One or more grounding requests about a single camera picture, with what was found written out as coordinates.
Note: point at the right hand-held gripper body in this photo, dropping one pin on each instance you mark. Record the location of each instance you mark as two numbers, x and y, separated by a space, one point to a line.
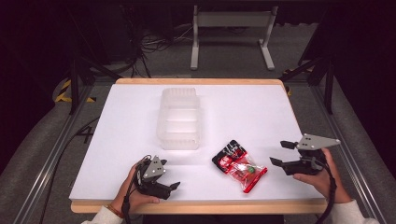
314 142

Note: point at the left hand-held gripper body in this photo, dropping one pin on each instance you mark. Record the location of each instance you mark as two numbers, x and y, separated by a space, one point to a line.
154 169

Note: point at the red snack packet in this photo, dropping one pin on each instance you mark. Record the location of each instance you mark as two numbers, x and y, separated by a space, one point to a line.
241 168

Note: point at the clear plastic container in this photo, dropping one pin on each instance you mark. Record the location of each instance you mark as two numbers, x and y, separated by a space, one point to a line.
179 124

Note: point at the person's left hand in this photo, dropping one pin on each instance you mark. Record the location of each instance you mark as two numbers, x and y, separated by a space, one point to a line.
129 194

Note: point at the person's right hand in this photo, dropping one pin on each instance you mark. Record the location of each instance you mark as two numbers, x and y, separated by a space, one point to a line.
328 183

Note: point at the black metal stand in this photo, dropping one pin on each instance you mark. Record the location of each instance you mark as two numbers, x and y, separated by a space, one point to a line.
328 84
74 84

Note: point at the yellow black hazard tape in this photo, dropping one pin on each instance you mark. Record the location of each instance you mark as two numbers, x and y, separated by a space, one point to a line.
63 93

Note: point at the white metal stand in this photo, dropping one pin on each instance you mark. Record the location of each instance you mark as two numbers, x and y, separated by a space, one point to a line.
233 20

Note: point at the aluminium rail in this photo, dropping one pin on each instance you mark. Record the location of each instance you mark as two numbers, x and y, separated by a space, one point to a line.
46 168
348 155

